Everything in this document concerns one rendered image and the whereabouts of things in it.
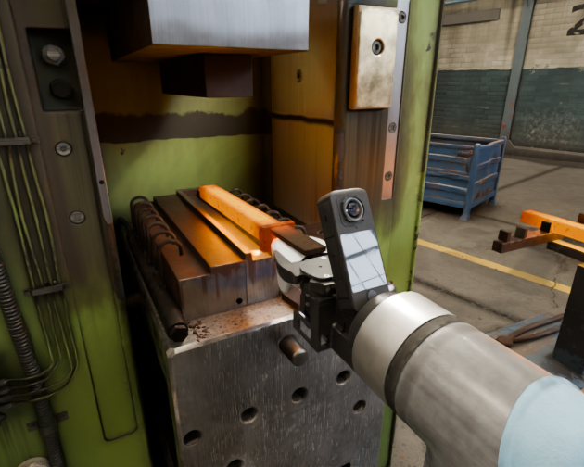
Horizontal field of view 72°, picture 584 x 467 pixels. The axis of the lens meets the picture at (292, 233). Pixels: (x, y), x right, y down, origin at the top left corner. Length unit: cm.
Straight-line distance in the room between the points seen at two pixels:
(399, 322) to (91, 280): 51
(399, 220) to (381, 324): 64
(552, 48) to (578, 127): 133
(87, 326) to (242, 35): 50
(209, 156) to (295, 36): 53
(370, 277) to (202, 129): 73
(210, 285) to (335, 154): 37
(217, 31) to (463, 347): 42
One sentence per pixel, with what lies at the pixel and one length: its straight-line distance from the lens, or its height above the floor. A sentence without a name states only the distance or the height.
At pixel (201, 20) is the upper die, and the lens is 52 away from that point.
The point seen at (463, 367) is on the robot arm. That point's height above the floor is 106.
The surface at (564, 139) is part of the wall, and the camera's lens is 810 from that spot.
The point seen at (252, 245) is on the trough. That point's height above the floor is 99.
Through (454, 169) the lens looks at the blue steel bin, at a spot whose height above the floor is 46.
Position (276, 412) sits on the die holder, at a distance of 68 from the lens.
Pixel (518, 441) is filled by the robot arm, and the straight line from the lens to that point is 27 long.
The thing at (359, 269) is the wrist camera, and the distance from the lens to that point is 37.
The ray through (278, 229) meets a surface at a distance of 51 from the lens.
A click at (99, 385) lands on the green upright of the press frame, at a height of 74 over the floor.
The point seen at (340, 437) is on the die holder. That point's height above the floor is 63.
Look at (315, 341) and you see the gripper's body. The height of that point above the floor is 98.
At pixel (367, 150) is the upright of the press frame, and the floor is 110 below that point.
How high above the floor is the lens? 123
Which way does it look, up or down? 21 degrees down
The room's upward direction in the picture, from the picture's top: straight up
